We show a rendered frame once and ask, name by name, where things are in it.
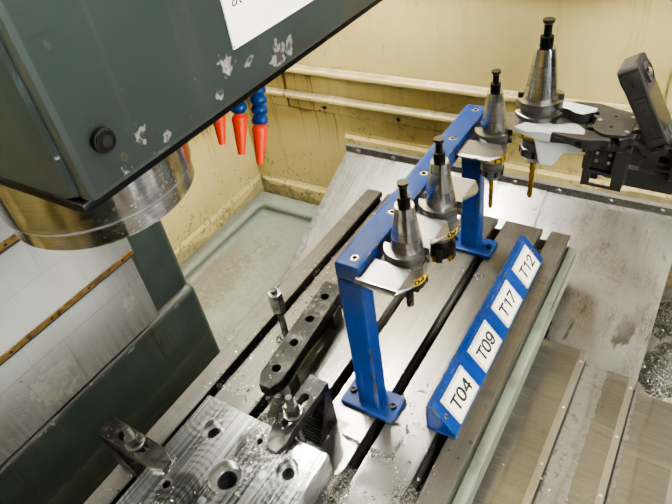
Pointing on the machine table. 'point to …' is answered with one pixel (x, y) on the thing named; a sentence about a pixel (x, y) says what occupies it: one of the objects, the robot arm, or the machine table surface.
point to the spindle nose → (142, 207)
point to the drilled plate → (194, 451)
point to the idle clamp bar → (301, 341)
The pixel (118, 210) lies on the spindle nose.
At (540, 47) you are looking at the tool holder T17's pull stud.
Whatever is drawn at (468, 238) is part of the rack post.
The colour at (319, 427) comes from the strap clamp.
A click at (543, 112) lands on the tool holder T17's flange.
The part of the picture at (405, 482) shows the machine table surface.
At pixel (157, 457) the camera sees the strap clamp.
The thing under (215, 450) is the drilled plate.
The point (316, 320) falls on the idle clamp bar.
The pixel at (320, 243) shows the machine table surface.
